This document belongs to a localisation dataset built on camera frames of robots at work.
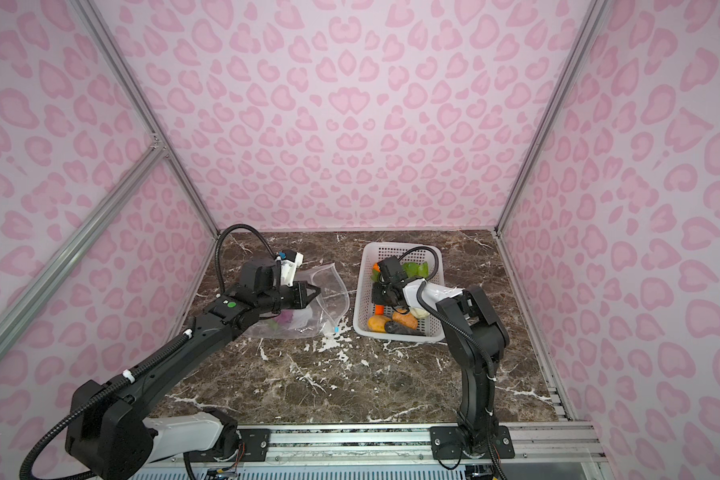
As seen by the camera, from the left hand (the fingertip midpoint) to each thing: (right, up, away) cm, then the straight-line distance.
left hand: (322, 285), depth 78 cm
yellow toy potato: (+14, -12, +8) cm, 20 cm away
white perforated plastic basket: (+11, -9, +16) cm, 21 cm away
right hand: (+15, -4, +20) cm, 25 cm away
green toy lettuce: (+25, +4, +15) cm, 30 cm away
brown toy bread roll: (+22, -10, +12) cm, 27 cm away
